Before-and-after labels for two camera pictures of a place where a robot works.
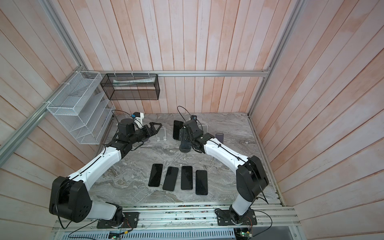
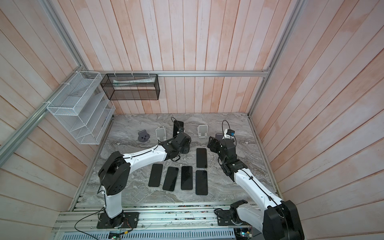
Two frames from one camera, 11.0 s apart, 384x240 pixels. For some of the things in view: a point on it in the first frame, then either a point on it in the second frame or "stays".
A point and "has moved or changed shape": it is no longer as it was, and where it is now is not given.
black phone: x=170 y=178 stays
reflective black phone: x=184 y=137 has moved or changed shape
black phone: x=155 y=175 stays
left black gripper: x=153 y=130 to x=187 y=148
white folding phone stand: x=161 y=135 stays
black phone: x=186 y=177 stays
